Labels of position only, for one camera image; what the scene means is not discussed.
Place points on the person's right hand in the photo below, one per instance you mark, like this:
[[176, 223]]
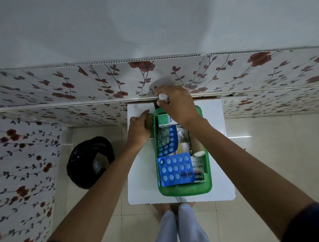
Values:
[[180, 107]]

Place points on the person's left hand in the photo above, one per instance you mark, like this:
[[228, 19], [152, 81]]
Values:
[[136, 133]]

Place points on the person's left thumb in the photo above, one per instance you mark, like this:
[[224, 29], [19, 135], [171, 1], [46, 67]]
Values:
[[145, 116]]

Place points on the person's right fingers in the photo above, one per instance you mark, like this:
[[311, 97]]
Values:
[[163, 90]]

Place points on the dark bottle with white cap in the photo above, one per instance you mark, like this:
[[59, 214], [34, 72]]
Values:
[[163, 97]]

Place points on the tan bandage roll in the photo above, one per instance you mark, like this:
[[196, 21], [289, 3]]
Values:
[[150, 126]]

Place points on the person's right forearm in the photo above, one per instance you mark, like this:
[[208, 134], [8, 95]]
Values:
[[249, 179]]

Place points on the person's left forearm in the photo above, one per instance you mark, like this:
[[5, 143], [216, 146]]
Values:
[[99, 197]]

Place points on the white and green medicine box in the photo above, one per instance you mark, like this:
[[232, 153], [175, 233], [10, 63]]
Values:
[[164, 120]]

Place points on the curved blue blister pack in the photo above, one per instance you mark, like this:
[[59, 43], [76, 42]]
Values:
[[170, 144]]

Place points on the silver foil pill strip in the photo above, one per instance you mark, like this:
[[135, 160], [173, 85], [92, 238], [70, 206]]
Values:
[[181, 136]]

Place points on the pale yellow packet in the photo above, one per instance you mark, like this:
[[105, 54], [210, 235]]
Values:
[[183, 148]]

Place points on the tan roll with white end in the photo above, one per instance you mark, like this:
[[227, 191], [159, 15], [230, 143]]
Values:
[[198, 148]]

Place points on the large blue blister pack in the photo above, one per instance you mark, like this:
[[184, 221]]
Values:
[[175, 170]]

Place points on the black bin bag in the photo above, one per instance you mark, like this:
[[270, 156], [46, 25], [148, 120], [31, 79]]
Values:
[[86, 162]]

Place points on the white box with red label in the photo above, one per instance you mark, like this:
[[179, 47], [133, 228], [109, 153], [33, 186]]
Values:
[[199, 172]]

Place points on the green plastic basket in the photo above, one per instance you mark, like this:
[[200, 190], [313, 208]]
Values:
[[182, 190]]

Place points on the person's bare foot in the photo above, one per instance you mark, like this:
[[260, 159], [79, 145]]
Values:
[[162, 209]]

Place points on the white trousers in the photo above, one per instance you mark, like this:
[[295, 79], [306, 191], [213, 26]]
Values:
[[183, 225]]

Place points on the dark blue sleeve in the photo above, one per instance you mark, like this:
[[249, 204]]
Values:
[[302, 224]]

